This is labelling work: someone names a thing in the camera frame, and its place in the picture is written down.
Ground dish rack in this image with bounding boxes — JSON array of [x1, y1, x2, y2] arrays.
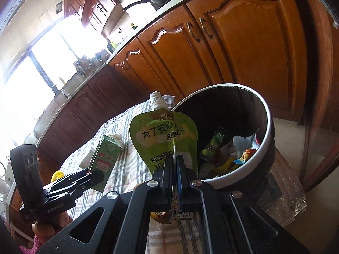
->
[[74, 54, 96, 76]]

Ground kitchen faucet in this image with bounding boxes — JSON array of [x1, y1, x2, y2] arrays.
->
[[51, 85, 70, 99]]

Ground silver foil wrapper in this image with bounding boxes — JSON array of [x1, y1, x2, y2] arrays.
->
[[233, 130, 261, 154]]

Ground kitchen window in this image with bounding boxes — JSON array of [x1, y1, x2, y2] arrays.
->
[[0, 18, 106, 149]]

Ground wooden base cabinets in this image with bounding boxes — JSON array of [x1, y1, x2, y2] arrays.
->
[[16, 0, 308, 164]]

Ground green drink carton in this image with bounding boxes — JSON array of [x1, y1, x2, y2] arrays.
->
[[87, 134, 123, 192]]

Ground wooden glass door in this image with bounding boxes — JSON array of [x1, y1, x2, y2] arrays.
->
[[286, 0, 339, 191]]

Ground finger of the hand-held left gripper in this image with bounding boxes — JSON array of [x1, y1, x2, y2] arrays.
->
[[42, 170, 105, 202], [51, 169, 92, 185]]

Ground white rimmed trash bin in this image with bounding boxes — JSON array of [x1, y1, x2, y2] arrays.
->
[[171, 83, 276, 191]]

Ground wooden wall cabinets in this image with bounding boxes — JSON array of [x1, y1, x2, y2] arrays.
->
[[64, 0, 125, 36]]

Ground green snack wrapper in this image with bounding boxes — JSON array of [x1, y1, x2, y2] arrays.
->
[[200, 131, 225, 162]]

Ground yellow printed wrapper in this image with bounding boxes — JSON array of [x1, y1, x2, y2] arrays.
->
[[214, 148, 258, 176]]

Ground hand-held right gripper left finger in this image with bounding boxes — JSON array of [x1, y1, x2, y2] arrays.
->
[[36, 155, 176, 254]]

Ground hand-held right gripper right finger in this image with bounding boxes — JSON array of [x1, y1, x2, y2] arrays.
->
[[176, 155, 310, 254]]

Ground green spout pouch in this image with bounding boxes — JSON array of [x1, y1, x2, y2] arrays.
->
[[129, 91, 199, 223]]

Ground kitchen countertop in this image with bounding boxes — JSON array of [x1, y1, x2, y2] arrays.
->
[[24, 0, 289, 149]]

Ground person's left hand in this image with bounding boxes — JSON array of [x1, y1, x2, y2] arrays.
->
[[31, 213, 73, 244]]

